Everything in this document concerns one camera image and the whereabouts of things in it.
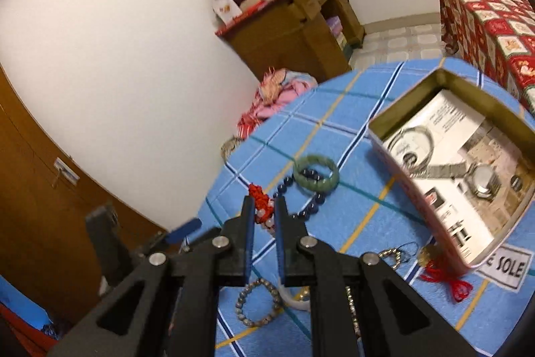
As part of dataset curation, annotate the grey stone bead bracelet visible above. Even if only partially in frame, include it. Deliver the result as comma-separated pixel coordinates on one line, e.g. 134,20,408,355
234,277,284,328

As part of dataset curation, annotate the pale jade bangle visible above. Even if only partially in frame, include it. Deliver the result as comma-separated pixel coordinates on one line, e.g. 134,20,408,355
278,283,311,312

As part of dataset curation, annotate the dark purple bead bracelet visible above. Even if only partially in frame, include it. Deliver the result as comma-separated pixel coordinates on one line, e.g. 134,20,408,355
272,167,327,220

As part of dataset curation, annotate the red knot pearl bracelet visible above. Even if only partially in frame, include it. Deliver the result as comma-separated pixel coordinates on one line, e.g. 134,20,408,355
247,183,278,235

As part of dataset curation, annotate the dark green jade bracelet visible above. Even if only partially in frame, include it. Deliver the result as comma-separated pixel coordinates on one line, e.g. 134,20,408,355
292,154,340,193

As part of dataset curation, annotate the coin charm red tassel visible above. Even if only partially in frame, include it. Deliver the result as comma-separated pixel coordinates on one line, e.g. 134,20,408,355
416,244,473,302

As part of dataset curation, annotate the brown wooden door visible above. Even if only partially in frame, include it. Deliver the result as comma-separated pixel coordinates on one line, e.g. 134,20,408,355
1,77,161,324

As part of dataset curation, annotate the blue plaid cloth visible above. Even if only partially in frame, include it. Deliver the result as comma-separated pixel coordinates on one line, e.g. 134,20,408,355
199,58,534,356

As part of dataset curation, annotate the silver bangle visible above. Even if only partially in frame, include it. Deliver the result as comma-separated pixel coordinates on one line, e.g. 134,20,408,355
387,125,434,175

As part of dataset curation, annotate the pile of pink clothes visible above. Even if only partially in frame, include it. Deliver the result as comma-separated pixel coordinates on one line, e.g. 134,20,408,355
237,68,317,140

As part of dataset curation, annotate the pink metal tin box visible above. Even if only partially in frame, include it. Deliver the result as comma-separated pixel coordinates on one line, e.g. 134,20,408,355
368,68,534,275

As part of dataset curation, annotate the printed paper in tin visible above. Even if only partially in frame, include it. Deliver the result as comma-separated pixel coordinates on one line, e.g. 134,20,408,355
383,90,534,268

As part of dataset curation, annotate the silver wrist watch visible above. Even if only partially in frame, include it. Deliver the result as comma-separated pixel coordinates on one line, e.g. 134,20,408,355
411,161,502,201

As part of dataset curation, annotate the brown wooden desk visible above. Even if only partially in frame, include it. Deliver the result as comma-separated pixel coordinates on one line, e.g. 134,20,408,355
216,0,365,83

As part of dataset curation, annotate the white product box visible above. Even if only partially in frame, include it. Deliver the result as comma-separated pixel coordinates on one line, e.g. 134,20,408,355
205,0,242,28

